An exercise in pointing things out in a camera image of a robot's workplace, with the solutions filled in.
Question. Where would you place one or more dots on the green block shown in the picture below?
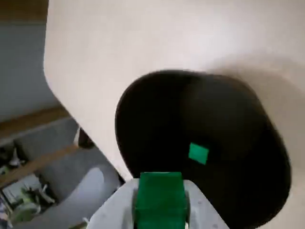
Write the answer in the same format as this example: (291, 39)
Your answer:
(198, 153)
(159, 198)

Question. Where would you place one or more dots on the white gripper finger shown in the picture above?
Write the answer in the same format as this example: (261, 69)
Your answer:
(114, 210)
(205, 214)

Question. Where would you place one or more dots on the dark table leg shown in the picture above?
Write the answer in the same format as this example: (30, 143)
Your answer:
(85, 139)

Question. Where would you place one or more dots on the green white clutter pile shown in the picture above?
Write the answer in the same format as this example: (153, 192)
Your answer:
(28, 193)

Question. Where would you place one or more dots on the wooden beam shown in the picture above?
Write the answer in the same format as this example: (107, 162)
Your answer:
(28, 122)
(35, 164)

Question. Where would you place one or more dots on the black pot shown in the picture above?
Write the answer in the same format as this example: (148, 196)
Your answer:
(166, 119)

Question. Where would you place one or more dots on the white chair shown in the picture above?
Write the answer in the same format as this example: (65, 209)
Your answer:
(93, 186)

